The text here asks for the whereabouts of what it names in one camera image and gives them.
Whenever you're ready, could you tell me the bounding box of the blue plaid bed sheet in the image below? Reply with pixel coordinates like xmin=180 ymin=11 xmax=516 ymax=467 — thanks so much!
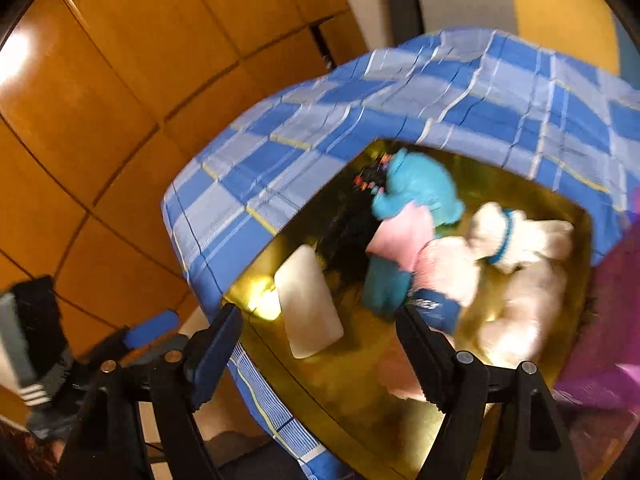
xmin=160 ymin=28 xmax=639 ymax=315

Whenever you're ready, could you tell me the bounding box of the wooden wardrobe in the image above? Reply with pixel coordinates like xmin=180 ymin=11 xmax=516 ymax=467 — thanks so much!
xmin=1 ymin=0 xmax=366 ymax=354

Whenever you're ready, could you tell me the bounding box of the purple cardboard box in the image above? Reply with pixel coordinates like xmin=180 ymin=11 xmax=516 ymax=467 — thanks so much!
xmin=553 ymin=214 xmax=639 ymax=410

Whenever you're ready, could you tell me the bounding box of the white foam sponge block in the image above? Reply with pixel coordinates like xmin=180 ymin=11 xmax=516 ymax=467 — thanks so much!
xmin=274 ymin=244 xmax=344 ymax=360

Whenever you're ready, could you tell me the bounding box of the teal and pink knit item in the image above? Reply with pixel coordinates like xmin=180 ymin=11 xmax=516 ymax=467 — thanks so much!
xmin=354 ymin=148 xmax=465 ymax=318

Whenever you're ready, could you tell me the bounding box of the grey yellow blue headboard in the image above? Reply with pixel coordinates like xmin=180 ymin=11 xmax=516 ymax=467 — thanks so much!
xmin=419 ymin=0 xmax=639 ymax=87

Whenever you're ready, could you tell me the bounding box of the white knitted glove blue band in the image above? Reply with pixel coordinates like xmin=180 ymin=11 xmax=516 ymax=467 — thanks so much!
xmin=412 ymin=201 xmax=576 ymax=366

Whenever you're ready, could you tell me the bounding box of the gold metal tray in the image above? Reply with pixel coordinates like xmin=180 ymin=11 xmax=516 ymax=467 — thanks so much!
xmin=221 ymin=138 xmax=594 ymax=480

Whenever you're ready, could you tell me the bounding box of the black beaded hair wig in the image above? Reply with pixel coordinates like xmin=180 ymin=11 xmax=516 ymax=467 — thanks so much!
xmin=316 ymin=154 xmax=392 ymax=296

